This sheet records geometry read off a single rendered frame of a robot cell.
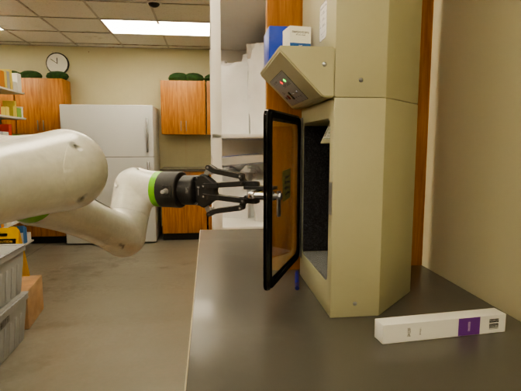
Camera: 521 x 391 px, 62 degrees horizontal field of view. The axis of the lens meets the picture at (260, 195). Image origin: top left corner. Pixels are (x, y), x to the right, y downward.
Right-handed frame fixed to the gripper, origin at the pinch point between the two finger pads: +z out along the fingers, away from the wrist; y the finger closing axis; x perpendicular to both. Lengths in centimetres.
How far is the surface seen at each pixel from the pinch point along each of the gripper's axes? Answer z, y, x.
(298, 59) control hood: 11.8, 28.3, -10.6
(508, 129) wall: 55, 15, 16
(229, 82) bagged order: -54, 43, 114
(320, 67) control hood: 15.9, 26.8, -8.6
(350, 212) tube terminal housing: 22.3, -3.0, -5.6
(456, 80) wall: 45, 29, 37
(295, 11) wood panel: 2, 48, 26
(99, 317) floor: -184, -119, 164
